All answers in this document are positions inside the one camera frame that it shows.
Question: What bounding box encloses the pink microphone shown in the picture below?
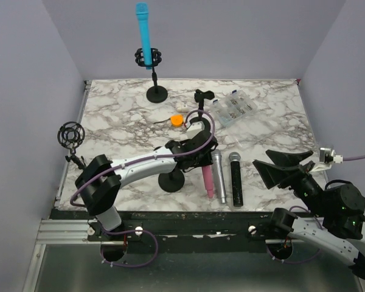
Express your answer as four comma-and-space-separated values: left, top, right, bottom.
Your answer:
201, 165, 214, 199

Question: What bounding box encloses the silver microphone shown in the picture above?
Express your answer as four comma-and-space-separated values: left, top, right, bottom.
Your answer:
212, 150, 226, 204

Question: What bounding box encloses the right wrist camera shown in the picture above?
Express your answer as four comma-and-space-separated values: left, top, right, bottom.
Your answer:
310, 147, 344, 173

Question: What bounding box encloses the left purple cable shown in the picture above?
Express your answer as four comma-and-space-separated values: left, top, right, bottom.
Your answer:
69, 109, 217, 268

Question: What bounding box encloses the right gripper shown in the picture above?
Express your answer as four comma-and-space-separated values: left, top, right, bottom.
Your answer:
252, 148, 329, 216

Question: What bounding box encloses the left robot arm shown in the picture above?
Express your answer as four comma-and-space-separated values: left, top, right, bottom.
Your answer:
75, 130, 218, 240

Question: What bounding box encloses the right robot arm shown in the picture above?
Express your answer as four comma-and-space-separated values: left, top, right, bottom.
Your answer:
253, 147, 365, 280

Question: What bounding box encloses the black clip stand for pink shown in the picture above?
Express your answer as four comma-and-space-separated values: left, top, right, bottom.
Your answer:
158, 170, 185, 193

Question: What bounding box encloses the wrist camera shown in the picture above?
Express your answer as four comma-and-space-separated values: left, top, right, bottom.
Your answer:
310, 147, 344, 173
186, 120, 205, 139

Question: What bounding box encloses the black speckled microphone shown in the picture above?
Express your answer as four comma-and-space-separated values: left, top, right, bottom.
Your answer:
229, 152, 243, 207

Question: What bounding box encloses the black round base clip stand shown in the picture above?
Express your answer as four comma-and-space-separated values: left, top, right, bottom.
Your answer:
189, 89, 215, 123

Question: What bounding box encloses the black tripod shock mount stand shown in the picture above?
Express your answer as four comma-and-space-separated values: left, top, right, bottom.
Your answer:
57, 122, 86, 170

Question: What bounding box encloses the blue microphone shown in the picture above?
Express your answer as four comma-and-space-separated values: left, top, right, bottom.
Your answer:
136, 2, 152, 70

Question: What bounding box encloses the black front mounting rail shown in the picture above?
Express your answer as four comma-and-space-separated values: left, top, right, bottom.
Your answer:
50, 208, 305, 255

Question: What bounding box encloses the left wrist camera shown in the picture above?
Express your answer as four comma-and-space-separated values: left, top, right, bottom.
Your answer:
186, 120, 205, 139

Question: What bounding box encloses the white earbud case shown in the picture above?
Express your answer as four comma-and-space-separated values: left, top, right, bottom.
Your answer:
175, 103, 189, 113

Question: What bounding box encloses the clear plastic screw box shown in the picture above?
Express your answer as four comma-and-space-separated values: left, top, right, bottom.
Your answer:
210, 90, 257, 127

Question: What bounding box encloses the orange tape measure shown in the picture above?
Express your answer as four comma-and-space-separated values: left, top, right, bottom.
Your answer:
170, 114, 184, 127

